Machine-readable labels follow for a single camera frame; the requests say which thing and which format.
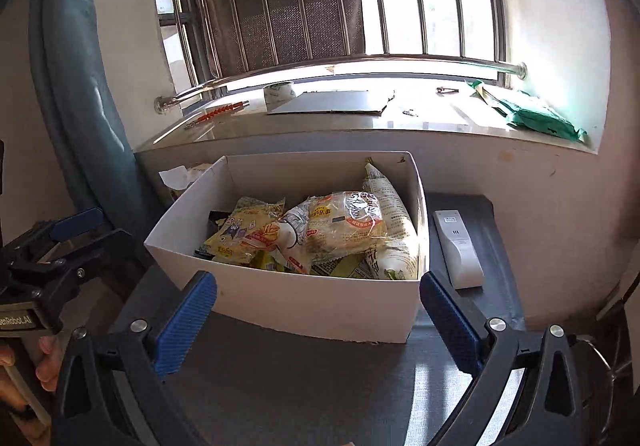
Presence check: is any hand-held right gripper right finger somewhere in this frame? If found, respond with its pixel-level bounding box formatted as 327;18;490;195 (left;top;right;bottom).
419;270;586;446

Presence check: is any yellow snack bag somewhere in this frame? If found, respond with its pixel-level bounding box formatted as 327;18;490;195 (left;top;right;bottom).
250;250;287;273

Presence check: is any green packet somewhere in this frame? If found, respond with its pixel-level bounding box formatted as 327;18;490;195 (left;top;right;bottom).
492;90;587;143

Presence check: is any red handled tool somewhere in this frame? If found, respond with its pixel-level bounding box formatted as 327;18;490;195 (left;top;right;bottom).
184;100;250;131

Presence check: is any person's left hand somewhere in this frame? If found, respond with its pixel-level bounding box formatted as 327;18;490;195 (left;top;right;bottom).
0;336;63;414

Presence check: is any steel window rail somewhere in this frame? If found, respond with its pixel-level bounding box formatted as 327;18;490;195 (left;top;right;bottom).
155;54;527;115

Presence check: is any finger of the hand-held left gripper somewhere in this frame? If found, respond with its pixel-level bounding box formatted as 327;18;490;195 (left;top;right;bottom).
7;207;106;259
30;227;137;299

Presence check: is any grey hanging fabric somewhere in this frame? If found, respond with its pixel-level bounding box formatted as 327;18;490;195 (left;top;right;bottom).
187;0;378;76

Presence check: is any long white green snack bag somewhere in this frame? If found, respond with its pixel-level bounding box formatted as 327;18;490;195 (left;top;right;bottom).
361;158;421;281

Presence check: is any white cardboard box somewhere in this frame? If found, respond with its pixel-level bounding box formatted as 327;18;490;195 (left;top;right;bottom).
144;151;431;346

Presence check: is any grey cardboard sheet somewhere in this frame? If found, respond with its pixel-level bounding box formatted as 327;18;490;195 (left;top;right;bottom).
266;90;396;115

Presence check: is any blue curtain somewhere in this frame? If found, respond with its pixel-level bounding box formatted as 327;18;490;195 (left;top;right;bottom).
27;0;166;237

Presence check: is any tissue pack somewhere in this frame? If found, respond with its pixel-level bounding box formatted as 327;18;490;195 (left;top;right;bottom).
159;163;216;204

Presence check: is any bread packet red label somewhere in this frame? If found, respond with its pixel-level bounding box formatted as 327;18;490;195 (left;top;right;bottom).
305;191;388;257

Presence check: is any cartoon printed snack packet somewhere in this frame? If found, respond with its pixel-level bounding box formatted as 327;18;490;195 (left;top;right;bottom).
272;200;321;274

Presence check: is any window grille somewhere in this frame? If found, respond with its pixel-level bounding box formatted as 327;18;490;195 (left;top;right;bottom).
150;0;508;96

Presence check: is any cream paper strip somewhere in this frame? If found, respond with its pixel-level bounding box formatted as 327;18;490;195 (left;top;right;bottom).
465;80;506;114

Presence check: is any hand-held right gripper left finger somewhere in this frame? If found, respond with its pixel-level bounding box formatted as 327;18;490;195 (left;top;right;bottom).
52;271;218;446

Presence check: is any tape roll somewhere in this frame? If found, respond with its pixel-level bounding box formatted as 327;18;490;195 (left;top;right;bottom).
263;82;295;113

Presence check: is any white remote control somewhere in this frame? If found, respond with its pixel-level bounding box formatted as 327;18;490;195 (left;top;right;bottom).
433;209;485;289

